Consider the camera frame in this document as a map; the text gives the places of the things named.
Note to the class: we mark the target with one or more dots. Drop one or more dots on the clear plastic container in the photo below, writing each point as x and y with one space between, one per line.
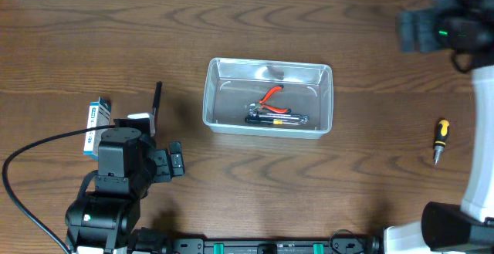
232 84

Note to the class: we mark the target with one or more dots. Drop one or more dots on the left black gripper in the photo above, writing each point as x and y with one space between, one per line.
166 160

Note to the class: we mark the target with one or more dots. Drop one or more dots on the red black cutting pliers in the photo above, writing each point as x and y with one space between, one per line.
264 103

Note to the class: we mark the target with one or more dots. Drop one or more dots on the silver ratchet wrench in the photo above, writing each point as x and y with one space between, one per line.
302 119

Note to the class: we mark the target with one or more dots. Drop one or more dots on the black yellow precision screwdriver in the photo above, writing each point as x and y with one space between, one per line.
270 121

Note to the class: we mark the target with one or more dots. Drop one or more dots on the blue white cardboard box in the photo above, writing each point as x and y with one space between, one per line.
98 115

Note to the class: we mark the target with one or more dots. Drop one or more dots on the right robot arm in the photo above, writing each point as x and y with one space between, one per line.
465 28

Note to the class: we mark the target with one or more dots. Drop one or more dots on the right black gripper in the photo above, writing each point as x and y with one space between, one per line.
418 32

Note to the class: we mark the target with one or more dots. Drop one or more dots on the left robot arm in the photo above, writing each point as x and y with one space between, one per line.
107 207

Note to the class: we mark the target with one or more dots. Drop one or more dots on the stubby black yellow screwdriver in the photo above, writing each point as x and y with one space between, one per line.
441 136

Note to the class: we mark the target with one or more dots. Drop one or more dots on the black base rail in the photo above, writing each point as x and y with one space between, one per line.
341 242

